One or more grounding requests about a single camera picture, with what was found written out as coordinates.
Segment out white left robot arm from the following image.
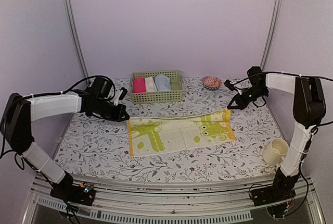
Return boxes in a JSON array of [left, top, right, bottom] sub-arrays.
[[1, 75, 130, 206]]

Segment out blue patterned bowl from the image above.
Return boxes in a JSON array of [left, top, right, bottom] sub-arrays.
[[204, 85, 220, 91]]

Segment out right aluminium frame post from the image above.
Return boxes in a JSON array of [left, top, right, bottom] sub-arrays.
[[260, 0, 283, 71]]

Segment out aluminium frame post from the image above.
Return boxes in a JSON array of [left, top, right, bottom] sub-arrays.
[[63, 0, 89, 78], [260, 0, 283, 71]]

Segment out cream rolled towel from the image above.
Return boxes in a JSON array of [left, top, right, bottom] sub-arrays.
[[145, 77, 158, 93]]

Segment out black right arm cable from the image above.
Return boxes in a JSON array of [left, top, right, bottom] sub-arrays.
[[253, 96, 266, 109]]

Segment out cream ribbed mug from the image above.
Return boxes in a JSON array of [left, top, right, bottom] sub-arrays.
[[262, 139, 289, 167]]

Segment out aluminium front rail base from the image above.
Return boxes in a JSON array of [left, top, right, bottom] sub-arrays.
[[23, 174, 323, 224]]

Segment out light blue towel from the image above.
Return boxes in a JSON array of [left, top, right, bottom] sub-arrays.
[[155, 74, 172, 92]]

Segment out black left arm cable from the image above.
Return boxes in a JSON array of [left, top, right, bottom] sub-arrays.
[[61, 75, 115, 97]]

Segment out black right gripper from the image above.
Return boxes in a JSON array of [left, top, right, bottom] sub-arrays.
[[228, 85, 268, 110]]

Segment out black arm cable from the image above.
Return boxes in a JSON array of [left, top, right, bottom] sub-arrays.
[[61, 75, 115, 97], [253, 96, 266, 109]]

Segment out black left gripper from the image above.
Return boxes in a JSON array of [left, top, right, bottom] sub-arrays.
[[92, 98, 130, 122]]

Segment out left aluminium frame post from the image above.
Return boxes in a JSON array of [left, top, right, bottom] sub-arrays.
[[63, 0, 89, 78]]

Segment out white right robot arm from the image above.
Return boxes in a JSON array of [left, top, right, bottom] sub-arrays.
[[224, 66, 326, 206]]

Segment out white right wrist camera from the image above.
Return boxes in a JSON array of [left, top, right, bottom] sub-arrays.
[[224, 79, 242, 95]]

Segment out green perforated plastic basket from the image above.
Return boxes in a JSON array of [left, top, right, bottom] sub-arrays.
[[130, 70, 184, 104]]

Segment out pink rolled towel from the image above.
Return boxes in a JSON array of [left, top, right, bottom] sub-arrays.
[[133, 77, 146, 93]]

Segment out green white small packet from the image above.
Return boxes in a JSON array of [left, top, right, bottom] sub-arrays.
[[126, 109, 236, 157]]

